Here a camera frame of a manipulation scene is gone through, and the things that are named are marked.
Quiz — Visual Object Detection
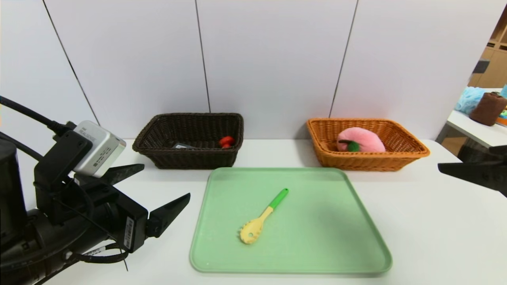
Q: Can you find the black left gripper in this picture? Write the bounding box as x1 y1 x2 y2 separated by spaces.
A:
73 163 191 253

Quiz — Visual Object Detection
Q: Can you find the yellow spaghetti spoon green handle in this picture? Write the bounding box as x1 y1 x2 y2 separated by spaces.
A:
239 188 289 245

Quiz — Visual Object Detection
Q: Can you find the pink plush peach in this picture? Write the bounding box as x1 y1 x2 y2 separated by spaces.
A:
337 127 386 153

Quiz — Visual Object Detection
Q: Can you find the dark brown wicker basket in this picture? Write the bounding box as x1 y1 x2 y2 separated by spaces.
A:
132 113 244 170

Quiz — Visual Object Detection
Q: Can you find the orange wicker basket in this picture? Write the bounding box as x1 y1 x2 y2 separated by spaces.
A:
306 118 431 172

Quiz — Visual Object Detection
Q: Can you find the light green plastic tray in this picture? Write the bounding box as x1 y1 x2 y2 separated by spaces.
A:
189 167 393 274

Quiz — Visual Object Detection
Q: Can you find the dark ribbed bin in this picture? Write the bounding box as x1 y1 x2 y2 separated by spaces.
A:
457 139 507 163

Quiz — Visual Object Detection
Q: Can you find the light blue cloth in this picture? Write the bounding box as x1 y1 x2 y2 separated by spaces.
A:
454 87 490 115

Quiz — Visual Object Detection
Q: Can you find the white side table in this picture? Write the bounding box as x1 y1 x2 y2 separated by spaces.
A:
436 88 507 156

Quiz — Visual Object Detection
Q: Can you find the brown rolled towel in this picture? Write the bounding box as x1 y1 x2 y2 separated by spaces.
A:
469 92 507 127

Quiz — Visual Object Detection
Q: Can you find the dark grey box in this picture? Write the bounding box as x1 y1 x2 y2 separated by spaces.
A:
472 59 491 75

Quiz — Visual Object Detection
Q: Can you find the wooden shelf unit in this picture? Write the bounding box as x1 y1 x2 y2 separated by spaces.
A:
467 4 507 89

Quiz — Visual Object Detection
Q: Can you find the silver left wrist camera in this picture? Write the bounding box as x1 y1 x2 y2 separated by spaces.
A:
73 120 126 178

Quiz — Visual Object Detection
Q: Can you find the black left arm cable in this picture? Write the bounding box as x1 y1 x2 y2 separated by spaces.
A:
0 95 68 161

